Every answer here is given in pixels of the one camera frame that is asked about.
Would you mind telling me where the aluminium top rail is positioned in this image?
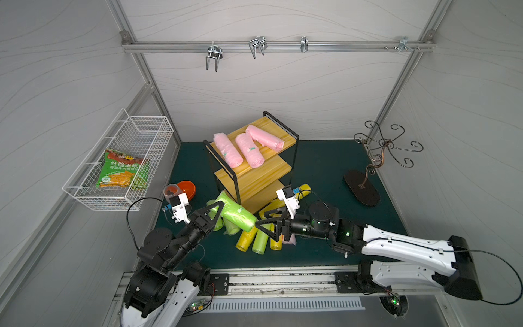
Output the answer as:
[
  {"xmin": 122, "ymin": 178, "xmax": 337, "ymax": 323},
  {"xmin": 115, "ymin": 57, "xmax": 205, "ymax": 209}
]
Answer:
[{"xmin": 122, "ymin": 38, "xmax": 437, "ymax": 54}]

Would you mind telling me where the yellow roll front left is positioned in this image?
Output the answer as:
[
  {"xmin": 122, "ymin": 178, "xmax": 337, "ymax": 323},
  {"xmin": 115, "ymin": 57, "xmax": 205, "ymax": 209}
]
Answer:
[{"xmin": 236, "ymin": 227, "xmax": 258, "ymax": 252}]

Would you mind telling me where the orange plastic bowl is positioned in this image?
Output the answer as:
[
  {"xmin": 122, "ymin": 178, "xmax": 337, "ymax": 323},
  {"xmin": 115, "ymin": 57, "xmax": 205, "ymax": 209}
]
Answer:
[{"xmin": 177, "ymin": 181, "xmax": 196, "ymax": 201}]

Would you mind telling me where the yellow roll upper right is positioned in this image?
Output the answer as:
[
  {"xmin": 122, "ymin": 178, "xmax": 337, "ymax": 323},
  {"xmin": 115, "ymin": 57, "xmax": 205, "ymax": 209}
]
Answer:
[{"xmin": 293, "ymin": 183, "xmax": 312, "ymax": 201}]

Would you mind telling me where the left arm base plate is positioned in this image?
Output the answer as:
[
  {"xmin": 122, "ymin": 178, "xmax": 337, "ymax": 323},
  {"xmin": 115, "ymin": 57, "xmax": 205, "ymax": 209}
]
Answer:
[{"xmin": 203, "ymin": 273, "xmax": 230, "ymax": 296}]

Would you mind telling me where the pink roll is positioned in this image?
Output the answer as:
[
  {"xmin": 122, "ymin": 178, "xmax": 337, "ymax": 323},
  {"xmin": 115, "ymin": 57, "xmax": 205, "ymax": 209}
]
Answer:
[
  {"xmin": 235, "ymin": 133, "xmax": 265, "ymax": 168},
  {"xmin": 213, "ymin": 133, "xmax": 244, "ymax": 168},
  {"xmin": 283, "ymin": 234, "xmax": 297, "ymax": 245},
  {"xmin": 246, "ymin": 125, "xmax": 285, "ymax": 152}
]

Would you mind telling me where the green snack bag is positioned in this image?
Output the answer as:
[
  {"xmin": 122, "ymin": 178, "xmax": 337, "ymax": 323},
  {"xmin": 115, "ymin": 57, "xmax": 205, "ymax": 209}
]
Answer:
[{"xmin": 96, "ymin": 149, "xmax": 150, "ymax": 190}]

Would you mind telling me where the yellow roll lying diagonal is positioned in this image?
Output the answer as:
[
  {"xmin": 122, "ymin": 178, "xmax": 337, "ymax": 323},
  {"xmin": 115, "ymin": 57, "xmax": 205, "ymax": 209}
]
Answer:
[{"xmin": 258, "ymin": 199, "xmax": 285, "ymax": 219}]

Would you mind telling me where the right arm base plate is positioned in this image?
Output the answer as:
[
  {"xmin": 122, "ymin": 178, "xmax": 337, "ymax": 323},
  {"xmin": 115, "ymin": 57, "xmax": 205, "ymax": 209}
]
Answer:
[{"xmin": 334, "ymin": 271, "xmax": 367, "ymax": 294}]

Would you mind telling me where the white wire basket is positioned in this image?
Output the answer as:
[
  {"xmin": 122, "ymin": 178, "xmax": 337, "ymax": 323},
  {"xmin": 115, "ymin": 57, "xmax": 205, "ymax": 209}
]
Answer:
[{"xmin": 62, "ymin": 108, "xmax": 174, "ymax": 211}]

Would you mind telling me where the pink roll front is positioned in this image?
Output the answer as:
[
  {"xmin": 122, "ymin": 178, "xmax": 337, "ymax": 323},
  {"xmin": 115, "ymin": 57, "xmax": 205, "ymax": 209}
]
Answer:
[{"xmin": 283, "ymin": 234, "xmax": 297, "ymax": 245}]

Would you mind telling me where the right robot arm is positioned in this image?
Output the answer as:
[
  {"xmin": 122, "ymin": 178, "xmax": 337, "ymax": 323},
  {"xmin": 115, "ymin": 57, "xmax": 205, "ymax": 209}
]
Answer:
[{"xmin": 256, "ymin": 201, "xmax": 483, "ymax": 301}]

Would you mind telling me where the wooden three-tier shelf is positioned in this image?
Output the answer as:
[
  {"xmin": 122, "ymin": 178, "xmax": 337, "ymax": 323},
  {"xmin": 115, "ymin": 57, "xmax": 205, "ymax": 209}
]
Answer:
[{"xmin": 203, "ymin": 111, "xmax": 300, "ymax": 213}]

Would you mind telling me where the copper wire jewelry stand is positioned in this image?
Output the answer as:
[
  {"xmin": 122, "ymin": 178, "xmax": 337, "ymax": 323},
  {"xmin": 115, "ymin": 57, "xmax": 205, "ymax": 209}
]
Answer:
[{"xmin": 344, "ymin": 120, "xmax": 424, "ymax": 207}]

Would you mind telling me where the yellow roll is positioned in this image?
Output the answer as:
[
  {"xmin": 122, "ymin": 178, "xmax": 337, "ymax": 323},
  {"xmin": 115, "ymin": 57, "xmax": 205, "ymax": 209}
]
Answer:
[
  {"xmin": 293, "ymin": 183, "xmax": 312, "ymax": 201},
  {"xmin": 270, "ymin": 235, "xmax": 283, "ymax": 251},
  {"xmin": 236, "ymin": 227, "xmax": 258, "ymax": 252}
]

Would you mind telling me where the clear plastic goblet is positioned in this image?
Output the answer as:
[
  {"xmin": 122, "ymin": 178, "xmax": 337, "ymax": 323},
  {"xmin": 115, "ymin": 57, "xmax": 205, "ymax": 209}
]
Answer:
[{"xmin": 163, "ymin": 184, "xmax": 181, "ymax": 204}]

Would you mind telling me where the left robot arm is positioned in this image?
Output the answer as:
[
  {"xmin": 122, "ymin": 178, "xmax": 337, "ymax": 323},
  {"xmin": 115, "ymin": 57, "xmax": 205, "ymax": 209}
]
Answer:
[{"xmin": 119, "ymin": 201, "xmax": 228, "ymax": 326}]

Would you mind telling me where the yellow roll front middle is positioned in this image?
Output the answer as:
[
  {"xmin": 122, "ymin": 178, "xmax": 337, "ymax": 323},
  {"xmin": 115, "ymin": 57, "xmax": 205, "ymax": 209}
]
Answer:
[{"xmin": 270, "ymin": 235, "xmax": 283, "ymax": 251}]

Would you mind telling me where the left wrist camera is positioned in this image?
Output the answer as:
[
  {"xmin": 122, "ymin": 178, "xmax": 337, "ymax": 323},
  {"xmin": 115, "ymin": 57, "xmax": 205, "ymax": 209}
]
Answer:
[{"xmin": 163, "ymin": 193, "xmax": 191, "ymax": 224}]

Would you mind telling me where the green roll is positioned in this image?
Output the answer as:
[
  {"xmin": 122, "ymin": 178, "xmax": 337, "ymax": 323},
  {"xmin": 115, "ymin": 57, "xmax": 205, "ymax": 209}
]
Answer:
[
  {"xmin": 251, "ymin": 224, "xmax": 270, "ymax": 255},
  {"xmin": 208, "ymin": 211, "xmax": 223, "ymax": 232},
  {"xmin": 223, "ymin": 219, "xmax": 241, "ymax": 236},
  {"xmin": 215, "ymin": 191, "xmax": 257, "ymax": 232}
]

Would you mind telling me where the green roll beside shelf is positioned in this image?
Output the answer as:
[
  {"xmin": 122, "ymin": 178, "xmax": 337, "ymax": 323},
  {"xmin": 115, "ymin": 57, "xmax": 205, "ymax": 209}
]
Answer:
[{"xmin": 223, "ymin": 219, "xmax": 241, "ymax": 236}]

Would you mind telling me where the green roll front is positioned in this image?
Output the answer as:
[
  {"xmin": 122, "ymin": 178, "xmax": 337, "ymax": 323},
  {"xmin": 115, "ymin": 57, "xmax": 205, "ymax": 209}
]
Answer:
[{"xmin": 251, "ymin": 224, "xmax": 270, "ymax": 255}]

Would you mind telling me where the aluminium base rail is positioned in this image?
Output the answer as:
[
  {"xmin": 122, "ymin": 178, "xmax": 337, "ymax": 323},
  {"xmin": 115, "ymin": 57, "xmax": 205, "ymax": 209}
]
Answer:
[{"xmin": 211, "ymin": 262, "xmax": 443, "ymax": 298}]

